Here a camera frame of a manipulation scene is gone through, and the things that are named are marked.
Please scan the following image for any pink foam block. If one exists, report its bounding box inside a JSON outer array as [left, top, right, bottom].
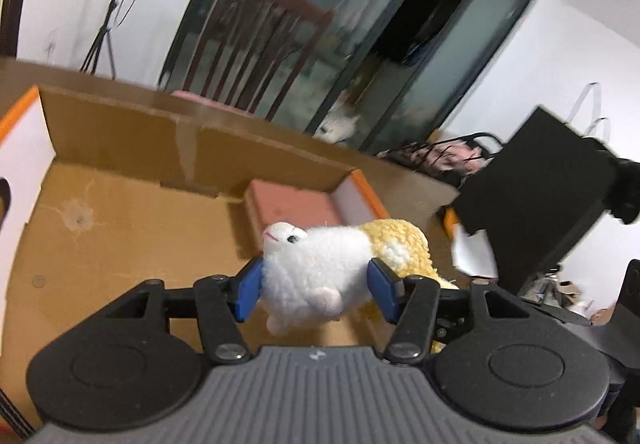
[[245, 180, 342, 255]]

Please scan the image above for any black tripod stand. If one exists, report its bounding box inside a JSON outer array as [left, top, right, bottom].
[[80, 0, 156, 77]]

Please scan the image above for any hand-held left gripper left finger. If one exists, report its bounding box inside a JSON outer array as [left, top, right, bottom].
[[102, 258, 265, 366]]

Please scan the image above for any black paper shopping bag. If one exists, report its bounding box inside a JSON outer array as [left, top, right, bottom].
[[457, 82, 623, 289]]

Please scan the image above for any yellow plush toy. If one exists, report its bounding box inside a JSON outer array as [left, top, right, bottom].
[[357, 219, 458, 356]]

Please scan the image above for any black cloth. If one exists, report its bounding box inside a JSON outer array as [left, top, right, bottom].
[[602, 156, 640, 225]]

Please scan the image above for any white plush sheep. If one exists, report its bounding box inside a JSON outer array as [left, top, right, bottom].
[[260, 221, 375, 336]]

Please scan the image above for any pink bag with black straps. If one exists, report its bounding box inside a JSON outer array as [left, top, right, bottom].
[[375, 131, 503, 189]]

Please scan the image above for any orange cardboard box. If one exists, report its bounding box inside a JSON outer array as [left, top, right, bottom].
[[0, 84, 391, 430]]

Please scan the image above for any white fluffy animal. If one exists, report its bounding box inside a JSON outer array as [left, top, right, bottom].
[[314, 94, 361, 145]]

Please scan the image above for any pink chair cushion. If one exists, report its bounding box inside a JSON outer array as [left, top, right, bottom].
[[170, 90, 256, 119]]

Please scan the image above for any small orange and white box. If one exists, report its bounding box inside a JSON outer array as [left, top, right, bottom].
[[440, 206, 498, 277]]

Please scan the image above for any sliding glass door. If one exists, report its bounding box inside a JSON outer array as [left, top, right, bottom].
[[157, 0, 536, 157]]

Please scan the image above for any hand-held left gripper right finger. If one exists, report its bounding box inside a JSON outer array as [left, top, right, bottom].
[[366, 258, 542, 366]]

